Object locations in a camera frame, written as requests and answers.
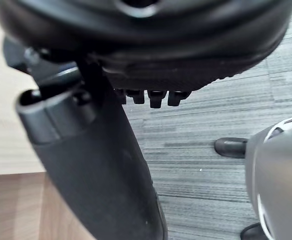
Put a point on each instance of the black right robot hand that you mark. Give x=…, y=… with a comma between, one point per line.
x=90, y=155

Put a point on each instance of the light wooden cabinet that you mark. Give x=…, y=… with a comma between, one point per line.
x=8, y=140

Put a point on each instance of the dark robot foot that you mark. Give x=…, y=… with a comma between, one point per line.
x=251, y=232
x=229, y=148

